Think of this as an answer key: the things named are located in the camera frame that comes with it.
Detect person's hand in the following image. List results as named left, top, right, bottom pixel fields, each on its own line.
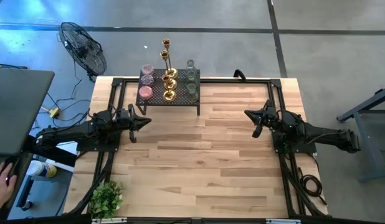
left=0, top=170, right=18, bottom=211

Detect black perforated metal shelf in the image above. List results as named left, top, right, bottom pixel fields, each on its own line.
left=135, top=68, right=202, bottom=117

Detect green potted plant white pot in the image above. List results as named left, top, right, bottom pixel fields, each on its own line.
left=87, top=180, right=125, bottom=222

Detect grey metal table frame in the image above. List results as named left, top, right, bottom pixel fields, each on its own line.
left=336, top=85, right=385, bottom=184

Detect red patterned candle tin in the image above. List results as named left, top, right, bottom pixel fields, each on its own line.
left=138, top=85, right=154, bottom=100

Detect black floor fan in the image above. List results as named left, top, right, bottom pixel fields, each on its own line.
left=57, top=21, right=108, bottom=83

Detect tall brass candlestick holder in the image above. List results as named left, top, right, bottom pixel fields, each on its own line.
left=161, top=37, right=179, bottom=80
left=159, top=49, right=178, bottom=91

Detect black table frame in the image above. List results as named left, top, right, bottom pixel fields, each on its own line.
left=66, top=77, right=329, bottom=218

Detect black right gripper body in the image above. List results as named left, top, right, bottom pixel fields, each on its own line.
left=253, top=100, right=279, bottom=139

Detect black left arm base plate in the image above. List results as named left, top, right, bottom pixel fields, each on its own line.
left=76, top=136, right=122, bottom=152

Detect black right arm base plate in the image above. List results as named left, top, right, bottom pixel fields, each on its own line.
left=272, top=133, right=318, bottom=155

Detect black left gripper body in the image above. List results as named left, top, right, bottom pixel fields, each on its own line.
left=116, top=104, right=138, bottom=144

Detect white yellow bottle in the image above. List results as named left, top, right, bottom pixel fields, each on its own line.
left=26, top=160, right=58, bottom=179

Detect blue patterned candle tin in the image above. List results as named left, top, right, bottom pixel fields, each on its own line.
left=140, top=74, right=155, bottom=87

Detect short brass candlestick holder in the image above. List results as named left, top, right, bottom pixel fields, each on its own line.
left=161, top=73, right=178, bottom=103

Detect black coiled cable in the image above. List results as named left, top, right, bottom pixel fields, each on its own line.
left=298, top=167, right=328, bottom=206

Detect black hook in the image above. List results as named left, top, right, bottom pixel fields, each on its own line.
left=232, top=68, right=248, bottom=80

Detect silver aluminium bracket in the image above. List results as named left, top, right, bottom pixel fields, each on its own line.
left=265, top=218, right=302, bottom=224
left=91, top=217, right=128, bottom=224

